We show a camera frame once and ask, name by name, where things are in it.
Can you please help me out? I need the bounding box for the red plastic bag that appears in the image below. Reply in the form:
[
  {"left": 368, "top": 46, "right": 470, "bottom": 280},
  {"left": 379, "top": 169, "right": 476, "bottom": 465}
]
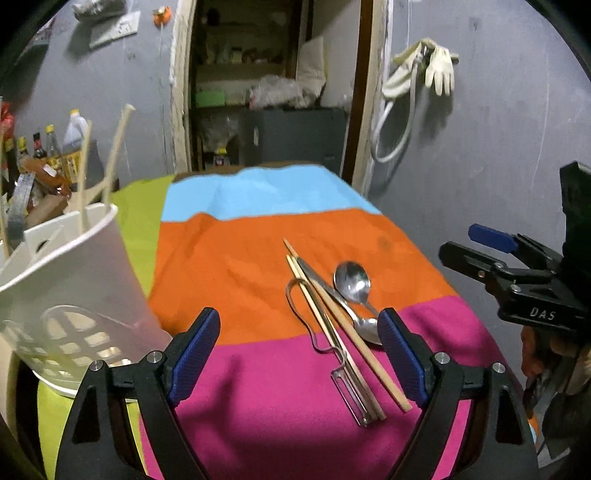
[{"left": 0, "top": 102, "right": 16, "bottom": 141}]

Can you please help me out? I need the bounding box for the white plastic utensil basket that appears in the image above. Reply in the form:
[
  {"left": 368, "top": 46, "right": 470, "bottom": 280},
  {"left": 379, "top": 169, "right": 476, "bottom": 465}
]
[{"left": 0, "top": 202, "right": 174, "bottom": 400}]

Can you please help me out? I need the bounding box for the white hose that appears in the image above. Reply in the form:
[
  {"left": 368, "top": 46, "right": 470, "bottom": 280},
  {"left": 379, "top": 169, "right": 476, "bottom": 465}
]
[{"left": 370, "top": 58, "right": 419, "bottom": 164}]

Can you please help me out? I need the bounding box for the grey cabinet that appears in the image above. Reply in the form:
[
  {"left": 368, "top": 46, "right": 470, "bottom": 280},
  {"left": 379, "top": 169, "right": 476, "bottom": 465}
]
[{"left": 242, "top": 107, "right": 347, "bottom": 174}]

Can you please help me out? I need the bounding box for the wall socket panel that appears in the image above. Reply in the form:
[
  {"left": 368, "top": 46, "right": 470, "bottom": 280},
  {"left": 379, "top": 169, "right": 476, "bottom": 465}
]
[{"left": 88, "top": 11, "right": 142, "bottom": 49}]

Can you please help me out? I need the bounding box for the brown bottle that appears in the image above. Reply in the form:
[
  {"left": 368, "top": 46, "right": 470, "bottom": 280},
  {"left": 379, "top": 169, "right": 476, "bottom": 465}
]
[{"left": 18, "top": 157, "right": 72, "bottom": 197}]

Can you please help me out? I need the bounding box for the person's right hand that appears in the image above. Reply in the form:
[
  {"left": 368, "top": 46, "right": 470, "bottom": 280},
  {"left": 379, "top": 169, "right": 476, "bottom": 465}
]
[{"left": 522, "top": 325, "right": 585, "bottom": 398}]

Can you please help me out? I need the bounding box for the steel wire peeler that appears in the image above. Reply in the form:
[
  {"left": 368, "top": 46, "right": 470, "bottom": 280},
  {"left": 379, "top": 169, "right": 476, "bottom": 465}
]
[{"left": 285, "top": 277, "right": 376, "bottom": 426}]

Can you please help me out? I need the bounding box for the large oil jug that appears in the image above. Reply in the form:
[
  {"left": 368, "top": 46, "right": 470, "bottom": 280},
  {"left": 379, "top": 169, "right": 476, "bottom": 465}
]
[{"left": 61, "top": 109, "right": 106, "bottom": 188}]

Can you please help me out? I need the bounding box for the yellow cap clear bottle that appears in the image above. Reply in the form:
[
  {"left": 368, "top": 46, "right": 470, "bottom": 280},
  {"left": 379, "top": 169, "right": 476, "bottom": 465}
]
[{"left": 45, "top": 124, "right": 64, "bottom": 167}]

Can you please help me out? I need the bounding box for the clear plastic bag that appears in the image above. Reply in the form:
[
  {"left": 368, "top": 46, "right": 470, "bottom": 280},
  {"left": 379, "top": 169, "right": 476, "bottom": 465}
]
[{"left": 249, "top": 76, "right": 319, "bottom": 110}]

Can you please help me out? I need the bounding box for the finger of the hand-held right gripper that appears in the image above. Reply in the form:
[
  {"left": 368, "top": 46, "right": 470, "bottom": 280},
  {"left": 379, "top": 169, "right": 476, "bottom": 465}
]
[
  {"left": 438, "top": 241, "right": 561, "bottom": 301},
  {"left": 468, "top": 224, "right": 561, "bottom": 269}
]

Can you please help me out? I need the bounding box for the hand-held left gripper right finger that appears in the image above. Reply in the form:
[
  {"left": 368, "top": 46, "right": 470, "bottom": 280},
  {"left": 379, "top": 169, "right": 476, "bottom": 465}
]
[{"left": 376, "top": 308, "right": 541, "bottom": 480}]

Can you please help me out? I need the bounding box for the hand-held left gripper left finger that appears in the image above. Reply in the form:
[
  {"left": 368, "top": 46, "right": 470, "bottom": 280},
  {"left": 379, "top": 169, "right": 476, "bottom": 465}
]
[{"left": 55, "top": 307, "right": 221, "bottom": 480}]

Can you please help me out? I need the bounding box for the white pillow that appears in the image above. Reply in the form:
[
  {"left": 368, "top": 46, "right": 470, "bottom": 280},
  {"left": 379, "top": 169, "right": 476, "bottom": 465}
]
[{"left": 298, "top": 37, "right": 327, "bottom": 96}]

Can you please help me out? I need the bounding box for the steel spoon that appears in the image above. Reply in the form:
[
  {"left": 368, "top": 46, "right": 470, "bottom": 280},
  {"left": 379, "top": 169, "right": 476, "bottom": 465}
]
[
  {"left": 332, "top": 261, "right": 384, "bottom": 324},
  {"left": 295, "top": 256, "right": 385, "bottom": 346}
]

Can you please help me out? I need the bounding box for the wooden shelf unit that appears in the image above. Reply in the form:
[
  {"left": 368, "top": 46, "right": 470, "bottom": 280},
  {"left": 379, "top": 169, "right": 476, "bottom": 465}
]
[{"left": 191, "top": 0, "right": 298, "bottom": 112}]

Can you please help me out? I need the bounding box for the colourful striped cloth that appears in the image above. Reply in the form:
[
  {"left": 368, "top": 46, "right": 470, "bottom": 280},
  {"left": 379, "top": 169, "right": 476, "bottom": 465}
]
[{"left": 37, "top": 161, "right": 539, "bottom": 480}]

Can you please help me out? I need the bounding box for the wooden door frame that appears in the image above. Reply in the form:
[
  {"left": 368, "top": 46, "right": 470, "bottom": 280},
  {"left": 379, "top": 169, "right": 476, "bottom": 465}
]
[{"left": 168, "top": 0, "right": 393, "bottom": 197}]

